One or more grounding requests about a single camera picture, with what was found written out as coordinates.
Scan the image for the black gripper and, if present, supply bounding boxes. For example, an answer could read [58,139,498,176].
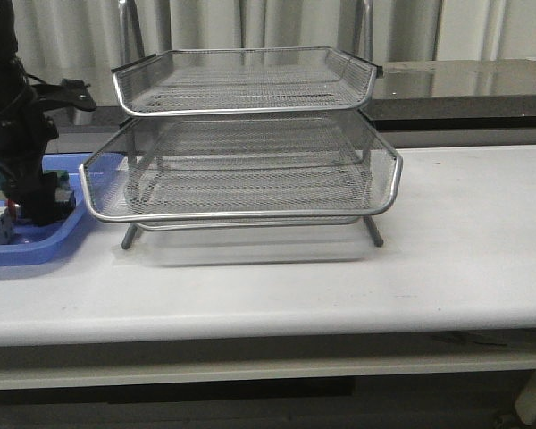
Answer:
[0,167,61,226]

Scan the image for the red emergency stop button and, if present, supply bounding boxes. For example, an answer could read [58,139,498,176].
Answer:
[6,189,78,223]

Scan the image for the mesh tray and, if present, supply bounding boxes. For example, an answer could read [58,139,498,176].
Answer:
[80,111,403,223]
[132,215,361,231]
[112,46,380,117]

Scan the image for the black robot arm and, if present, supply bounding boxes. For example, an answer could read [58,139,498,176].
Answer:
[0,1,62,226]

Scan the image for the blue plastic tray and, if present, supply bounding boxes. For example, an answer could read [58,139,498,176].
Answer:
[0,153,90,266]

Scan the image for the grey counter ledge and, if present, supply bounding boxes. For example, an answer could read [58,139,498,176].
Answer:
[0,58,536,135]

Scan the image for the white table leg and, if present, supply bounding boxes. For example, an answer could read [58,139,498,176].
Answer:
[514,370,536,425]

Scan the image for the grey metal rack frame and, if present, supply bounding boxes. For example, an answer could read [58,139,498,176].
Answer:
[118,0,385,250]

